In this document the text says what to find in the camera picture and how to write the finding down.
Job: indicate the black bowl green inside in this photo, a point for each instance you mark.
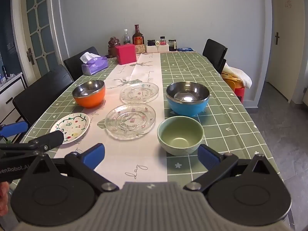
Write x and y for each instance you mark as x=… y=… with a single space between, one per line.
x=91 y=101

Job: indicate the plain cream door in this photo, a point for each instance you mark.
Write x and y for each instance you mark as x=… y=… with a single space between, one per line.
x=286 y=53

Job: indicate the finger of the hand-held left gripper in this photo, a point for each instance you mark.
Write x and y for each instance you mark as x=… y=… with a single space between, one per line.
x=56 y=137
x=14 y=128

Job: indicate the small red label bottle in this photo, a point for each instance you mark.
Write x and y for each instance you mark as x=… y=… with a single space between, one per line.
x=163 y=42

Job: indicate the black lid jar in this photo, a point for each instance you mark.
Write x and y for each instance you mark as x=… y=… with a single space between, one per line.
x=151 y=43

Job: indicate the beige patterned box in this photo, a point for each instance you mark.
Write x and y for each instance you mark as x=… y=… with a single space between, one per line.
x=140 y=48

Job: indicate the red plastic stool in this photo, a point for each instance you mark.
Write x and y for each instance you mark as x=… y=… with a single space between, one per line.
x=239 y=93

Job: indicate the red label liquor bottle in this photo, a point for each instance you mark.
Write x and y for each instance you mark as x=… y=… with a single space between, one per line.
x=138 y=39

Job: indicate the white cabinet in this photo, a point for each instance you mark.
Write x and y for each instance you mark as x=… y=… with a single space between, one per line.
x=9 y=98

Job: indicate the brown figurine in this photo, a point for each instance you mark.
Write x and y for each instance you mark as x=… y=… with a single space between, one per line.
x=112 y=47

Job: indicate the textured clear glass plate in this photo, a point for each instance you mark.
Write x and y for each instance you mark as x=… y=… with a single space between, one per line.
x=131 y=121

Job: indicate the white deer print table runner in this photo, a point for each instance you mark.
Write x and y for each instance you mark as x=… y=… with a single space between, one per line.
x=134 y=158

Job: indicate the white glass pane door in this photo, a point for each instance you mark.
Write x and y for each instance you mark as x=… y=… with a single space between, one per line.
x=36 y=12

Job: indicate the tall dark glass jar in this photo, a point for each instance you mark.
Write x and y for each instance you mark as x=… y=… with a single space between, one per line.
x=172 y=46

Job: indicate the white painted plate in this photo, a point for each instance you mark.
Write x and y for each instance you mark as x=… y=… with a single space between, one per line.
x=74 y=125

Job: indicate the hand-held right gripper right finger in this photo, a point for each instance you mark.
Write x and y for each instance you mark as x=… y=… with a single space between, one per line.
x=209 y=157

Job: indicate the green ceramic bowl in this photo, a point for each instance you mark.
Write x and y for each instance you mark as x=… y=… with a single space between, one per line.
x=180 y=134

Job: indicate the purple tissue box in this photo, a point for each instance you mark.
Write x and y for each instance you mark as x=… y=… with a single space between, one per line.
x=95 y=65

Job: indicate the blue steel bowl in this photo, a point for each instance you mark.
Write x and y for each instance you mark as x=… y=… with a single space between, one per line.
x=187 y=107

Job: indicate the white box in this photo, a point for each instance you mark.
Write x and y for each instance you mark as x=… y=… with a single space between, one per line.
x=163 y=48
x=152 y=49

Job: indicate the blue packet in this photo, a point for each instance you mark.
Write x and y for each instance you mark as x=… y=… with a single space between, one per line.
x=185 y=49

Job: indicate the person's left hand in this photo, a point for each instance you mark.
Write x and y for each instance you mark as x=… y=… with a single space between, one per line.
x=3 y=197

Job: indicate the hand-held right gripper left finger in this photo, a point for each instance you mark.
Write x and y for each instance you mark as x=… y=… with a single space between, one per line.
x=92 y=156

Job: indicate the green checked tablecloth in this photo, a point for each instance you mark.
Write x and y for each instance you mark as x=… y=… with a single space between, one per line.
x=216 y=77

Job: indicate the grey wall switch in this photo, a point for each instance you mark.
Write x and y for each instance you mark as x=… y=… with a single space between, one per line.
x=10 y=46

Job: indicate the black chair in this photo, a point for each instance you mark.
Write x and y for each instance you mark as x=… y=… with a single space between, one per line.
x=74 y=67
x=214 y=50
x=41 y=96

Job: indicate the clear plastic water bottle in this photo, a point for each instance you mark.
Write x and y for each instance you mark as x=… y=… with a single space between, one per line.
x=126 y=38

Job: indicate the smooth clear glass plate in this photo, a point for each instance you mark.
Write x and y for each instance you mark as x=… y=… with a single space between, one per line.
x=139 y=93

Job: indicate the pink box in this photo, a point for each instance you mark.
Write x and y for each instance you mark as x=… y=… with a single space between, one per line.
x=125 y=54

